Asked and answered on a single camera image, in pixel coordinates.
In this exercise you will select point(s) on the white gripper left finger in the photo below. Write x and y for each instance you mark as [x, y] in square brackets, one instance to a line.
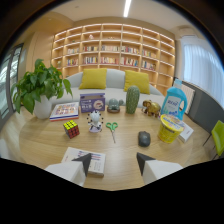
[68, 171]

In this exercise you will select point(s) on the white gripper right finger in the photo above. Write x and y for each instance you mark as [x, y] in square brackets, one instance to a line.
[156, 169]

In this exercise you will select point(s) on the Rubik's Cube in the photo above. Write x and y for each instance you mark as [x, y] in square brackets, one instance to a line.
[71, 129]

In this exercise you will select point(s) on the white book with striped cover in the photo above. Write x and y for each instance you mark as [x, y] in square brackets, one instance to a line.
[87, 159]

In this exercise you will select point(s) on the grey computer mouse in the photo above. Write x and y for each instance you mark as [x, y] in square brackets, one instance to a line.
[144, 138]

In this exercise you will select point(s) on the yellow instant noodle cup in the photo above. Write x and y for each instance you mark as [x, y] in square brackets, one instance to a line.
[170, 128]

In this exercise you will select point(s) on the white flat box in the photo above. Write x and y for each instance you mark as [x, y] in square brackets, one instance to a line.
[186, 131]

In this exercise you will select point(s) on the white spiky figurine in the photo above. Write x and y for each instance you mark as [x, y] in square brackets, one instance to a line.
[95, 122]

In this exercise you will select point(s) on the colourful picture book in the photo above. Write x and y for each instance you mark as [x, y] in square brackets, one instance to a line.
[65, 111]

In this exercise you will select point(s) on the golden elephant figurine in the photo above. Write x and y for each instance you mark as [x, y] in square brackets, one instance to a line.
[151, 107]

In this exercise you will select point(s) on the blue detergent bottle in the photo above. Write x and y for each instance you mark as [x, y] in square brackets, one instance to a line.
[174, 102]

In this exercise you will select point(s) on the lime green chair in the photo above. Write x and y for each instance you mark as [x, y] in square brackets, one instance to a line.
[218, 137]

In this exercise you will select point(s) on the purple box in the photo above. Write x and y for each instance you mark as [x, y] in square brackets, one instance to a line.
[92, 102]

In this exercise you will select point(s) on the green cactus ornament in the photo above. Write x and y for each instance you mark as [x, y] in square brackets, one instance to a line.
[132, 98]

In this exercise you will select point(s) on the small grey green figurine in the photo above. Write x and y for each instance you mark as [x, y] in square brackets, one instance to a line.
[113, 104]

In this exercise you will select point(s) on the white radiator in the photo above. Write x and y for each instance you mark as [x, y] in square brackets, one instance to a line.
[188, 96]

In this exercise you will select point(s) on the green plant in white pot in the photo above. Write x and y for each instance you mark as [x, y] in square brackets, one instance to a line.
[39, 87]

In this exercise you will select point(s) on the yellow cushion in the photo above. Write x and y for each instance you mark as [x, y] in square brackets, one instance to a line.
[93, 78]
[137, 81]

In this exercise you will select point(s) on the grey sofa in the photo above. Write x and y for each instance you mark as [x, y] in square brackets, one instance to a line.
[111, 86]

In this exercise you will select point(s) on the white curtain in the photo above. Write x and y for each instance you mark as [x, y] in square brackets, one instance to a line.
[202, 71]

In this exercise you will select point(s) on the ceiling light strip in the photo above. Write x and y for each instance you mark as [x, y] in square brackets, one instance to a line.
[127, 7]

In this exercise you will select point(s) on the wooden bookshelf wall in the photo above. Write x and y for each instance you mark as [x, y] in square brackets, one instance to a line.
[113, 50]

